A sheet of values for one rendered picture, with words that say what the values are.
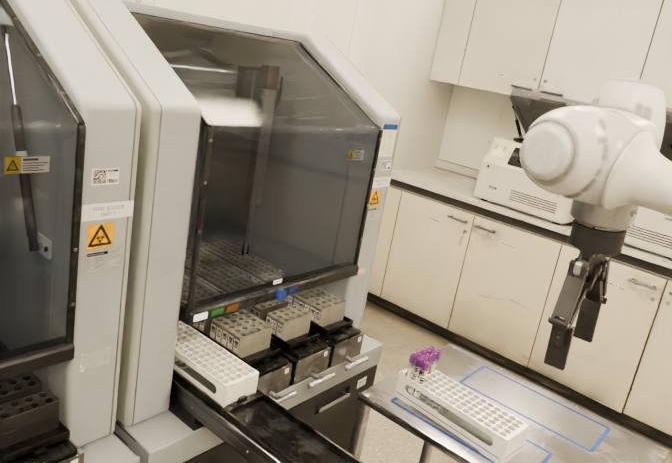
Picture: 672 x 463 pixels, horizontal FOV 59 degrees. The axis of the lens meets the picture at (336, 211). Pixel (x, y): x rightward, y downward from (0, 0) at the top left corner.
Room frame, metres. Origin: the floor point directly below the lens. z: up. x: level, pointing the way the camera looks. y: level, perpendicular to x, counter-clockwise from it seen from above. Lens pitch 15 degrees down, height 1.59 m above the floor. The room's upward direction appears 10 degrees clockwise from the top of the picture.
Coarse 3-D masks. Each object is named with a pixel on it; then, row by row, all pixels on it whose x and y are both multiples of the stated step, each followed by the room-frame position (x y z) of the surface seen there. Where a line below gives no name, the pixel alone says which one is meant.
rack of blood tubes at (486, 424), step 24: (408, 384) 1.25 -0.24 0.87; (432, 384) 1.26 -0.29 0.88; (456, 384) 1.27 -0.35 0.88; (432, 408) 1.24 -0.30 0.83; (456, 408) 1.17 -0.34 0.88; (480, 408) 1.18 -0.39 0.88; (456, 432) 1.15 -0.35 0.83; (480, 432) 1.18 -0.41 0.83; (504, 432) 1.11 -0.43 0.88; (504, 456) 1.08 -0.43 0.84
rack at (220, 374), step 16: (192, 336) 1.31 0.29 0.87; (176, 352) 1.23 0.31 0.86; (192, 352) 1.24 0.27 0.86; (208, 352) 1.25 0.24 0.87; (224, 352) 1.26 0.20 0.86; (176, 368) 1.22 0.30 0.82; (192, 368) 1.26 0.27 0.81; (208, 368) 1.18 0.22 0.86; (224, 368) 1.20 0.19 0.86; (240, 368) 1.20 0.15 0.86; (208, 384) 1.20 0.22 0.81; (224, 384) 1.13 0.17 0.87; (240, 384) 1.15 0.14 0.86; (256, 384) 1.19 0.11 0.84; (224, 400) 1.12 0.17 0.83
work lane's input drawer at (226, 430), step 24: (192, 384) 1.18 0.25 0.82; (192, 408) 1.15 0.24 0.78; (216, 408) 1.12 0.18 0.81; (240, 408) 1.14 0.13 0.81; (264, 408) 1.16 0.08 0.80; (216, 432) 1.10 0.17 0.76; (240, 432) 1.06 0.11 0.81; (264, 432) 1.08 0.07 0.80; (288, 432) 1.09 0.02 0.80; (312, 432) 1.09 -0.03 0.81; (264, 456) 1.01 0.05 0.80; (288, 456) 1.01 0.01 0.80; (312, 456) 1.03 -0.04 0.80; (336, 456) 1.04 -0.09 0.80
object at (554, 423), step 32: (448, 352) 1.55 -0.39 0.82; (384, 384) 1.32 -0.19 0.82; (480, 384) 1.40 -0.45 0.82; (512, 384) 1.43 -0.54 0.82; (384, 416) 1.21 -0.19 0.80; (416, 416) 1.20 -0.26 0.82; (544, 416) 1.30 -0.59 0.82; (576, 416) 1.33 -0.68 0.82; (352, 448) 1.25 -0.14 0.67; (448, 448) 1.11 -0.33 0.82; (544, 448) 1.17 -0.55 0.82; (576, 448) 1.19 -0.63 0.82; (608, 448) 1.21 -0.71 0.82; (640, 448) 1.24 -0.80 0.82
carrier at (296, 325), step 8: (304, 312) 1.52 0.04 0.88; (280, 320) 1.44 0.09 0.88; (288, 320) 1.45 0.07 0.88; (296, 320) 1.47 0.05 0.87; (304, 320) 1.50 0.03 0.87; (280, 328) 1.44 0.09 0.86; (288, 328) 1.45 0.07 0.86; (296, 328) 1.48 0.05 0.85; (304, 328) 1.50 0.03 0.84; (280, 336) 1.43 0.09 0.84; (288, 336) 1.45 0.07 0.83; (296, 336) 1.48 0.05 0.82
